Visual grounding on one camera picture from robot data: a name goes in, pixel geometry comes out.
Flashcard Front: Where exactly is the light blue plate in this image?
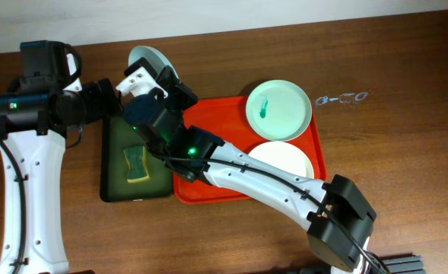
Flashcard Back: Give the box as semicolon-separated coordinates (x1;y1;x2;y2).
128;46;179;77

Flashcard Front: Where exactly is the yellow green sponge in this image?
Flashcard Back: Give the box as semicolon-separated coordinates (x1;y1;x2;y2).
123;146;150;183

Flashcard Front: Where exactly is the white plate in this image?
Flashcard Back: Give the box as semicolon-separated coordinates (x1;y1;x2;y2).
249;142;315;178

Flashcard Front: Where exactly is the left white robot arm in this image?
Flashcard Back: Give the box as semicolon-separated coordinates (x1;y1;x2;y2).
0;78;119;273

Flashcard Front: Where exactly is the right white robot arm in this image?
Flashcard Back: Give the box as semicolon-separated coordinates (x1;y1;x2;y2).
116;57;389;273

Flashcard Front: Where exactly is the dark green tray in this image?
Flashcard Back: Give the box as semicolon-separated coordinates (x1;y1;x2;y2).
100;116;173;202

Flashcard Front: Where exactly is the red plastic tray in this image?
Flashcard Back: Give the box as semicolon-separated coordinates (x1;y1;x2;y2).
173;96;327;204

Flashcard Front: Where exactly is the mint green plate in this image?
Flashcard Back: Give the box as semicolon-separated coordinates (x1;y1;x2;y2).
245;80;313;142

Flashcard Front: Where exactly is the white marking on table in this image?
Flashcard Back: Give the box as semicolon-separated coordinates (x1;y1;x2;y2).
314;91;370;107

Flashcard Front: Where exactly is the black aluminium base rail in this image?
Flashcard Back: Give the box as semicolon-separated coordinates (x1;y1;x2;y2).
295;253;427;274

